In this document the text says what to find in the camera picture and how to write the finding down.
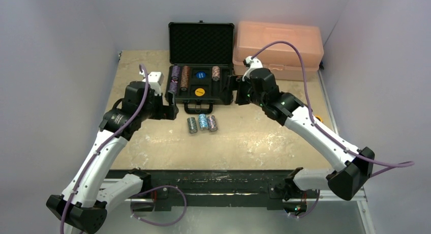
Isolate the grey green chip stack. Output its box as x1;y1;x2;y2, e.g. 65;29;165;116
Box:
187;117;198;134

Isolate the pink poker chip stack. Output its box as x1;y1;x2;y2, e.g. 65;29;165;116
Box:
211;66;220;81

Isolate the light blue chip stack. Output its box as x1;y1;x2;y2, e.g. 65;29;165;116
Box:
198;114;209;131

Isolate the pink blue chip stack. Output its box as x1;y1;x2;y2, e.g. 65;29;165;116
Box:
206;115;218;132

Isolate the brown chip stack upright-facing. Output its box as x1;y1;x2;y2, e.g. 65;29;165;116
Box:
181;66;191;83

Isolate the brown chip stack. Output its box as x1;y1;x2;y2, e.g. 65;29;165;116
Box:
180;80;189;92

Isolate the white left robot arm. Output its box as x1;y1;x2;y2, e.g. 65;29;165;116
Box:
46;72;178;233

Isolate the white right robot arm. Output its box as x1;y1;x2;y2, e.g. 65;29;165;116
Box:
234;68;375;200

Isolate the black poker set case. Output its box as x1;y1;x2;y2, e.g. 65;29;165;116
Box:
166;21;235;114

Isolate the purple chip stack lower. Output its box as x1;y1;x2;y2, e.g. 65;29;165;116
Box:
168;80;178;95

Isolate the purple chip stack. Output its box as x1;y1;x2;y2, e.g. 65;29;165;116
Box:
168;80;178;95
171;66;181;81

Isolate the yellow big blind button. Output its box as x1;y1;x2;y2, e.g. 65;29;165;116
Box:
195;87;206;97

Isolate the purple chip stack upper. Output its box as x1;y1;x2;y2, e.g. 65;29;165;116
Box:
171;66;181;81

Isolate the translucent pink storage box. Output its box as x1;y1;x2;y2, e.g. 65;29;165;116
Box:
233;21;324;81

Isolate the yellow tape measure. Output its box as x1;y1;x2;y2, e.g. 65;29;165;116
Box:
315;115;323;122

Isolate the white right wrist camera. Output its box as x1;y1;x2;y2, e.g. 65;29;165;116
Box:
242;56;263;81

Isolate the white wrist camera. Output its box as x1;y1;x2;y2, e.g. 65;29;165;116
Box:
140;71;164;96
242;56;263;81

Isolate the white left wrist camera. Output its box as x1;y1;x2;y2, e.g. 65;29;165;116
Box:
140;71;164;96

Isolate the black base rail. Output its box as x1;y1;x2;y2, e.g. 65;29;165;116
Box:
101;170;367;212

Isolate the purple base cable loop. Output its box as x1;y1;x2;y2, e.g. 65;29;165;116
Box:
130;185;188;227

